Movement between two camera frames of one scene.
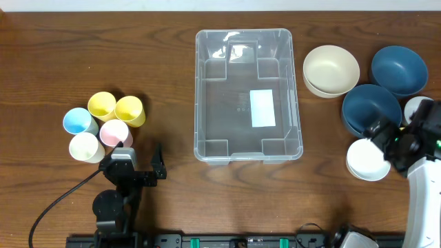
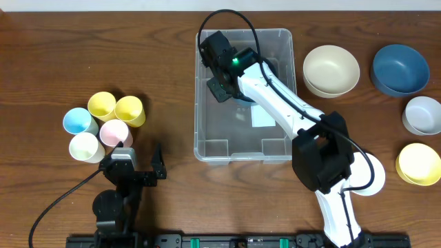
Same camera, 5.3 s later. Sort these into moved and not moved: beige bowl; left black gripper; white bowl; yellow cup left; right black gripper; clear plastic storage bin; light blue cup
Moved: right black gripper; white bowl
Not moved: beige bowl; left black gripper; yellow cup left; clear plastic storage bin; light blue cup
